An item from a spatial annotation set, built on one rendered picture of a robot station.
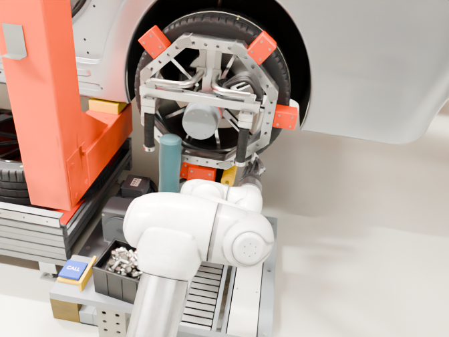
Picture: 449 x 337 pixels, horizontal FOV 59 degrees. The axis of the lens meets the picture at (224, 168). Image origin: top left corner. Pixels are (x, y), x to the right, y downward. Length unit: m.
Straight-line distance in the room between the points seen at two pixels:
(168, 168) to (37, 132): 0.50
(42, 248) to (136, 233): 1.11
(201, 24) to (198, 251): 0.98
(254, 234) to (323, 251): 1.52
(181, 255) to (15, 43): 0.83
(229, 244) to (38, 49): 0.83
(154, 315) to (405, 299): 1.61
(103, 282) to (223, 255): 0.59
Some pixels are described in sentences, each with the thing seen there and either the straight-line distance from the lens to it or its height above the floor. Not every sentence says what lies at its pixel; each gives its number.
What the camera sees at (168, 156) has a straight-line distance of 1.58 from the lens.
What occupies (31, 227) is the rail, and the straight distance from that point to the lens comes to 1.87.
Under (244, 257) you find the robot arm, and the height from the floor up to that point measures 0.95.
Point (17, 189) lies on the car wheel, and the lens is 1.96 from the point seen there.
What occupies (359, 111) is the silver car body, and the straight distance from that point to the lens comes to 1.76.
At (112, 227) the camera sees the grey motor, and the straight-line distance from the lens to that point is 1.78.
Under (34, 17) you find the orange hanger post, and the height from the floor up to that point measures 1.21.
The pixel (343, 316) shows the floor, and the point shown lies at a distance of 2.04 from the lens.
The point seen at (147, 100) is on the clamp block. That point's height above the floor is 0.95.
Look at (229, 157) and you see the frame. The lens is 1.69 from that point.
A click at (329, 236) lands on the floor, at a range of 2.41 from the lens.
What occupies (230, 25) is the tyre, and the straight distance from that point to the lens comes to 1.57.
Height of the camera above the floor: 1.51
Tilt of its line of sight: 33 degrees down
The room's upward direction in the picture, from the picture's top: 7 degrees clockwise
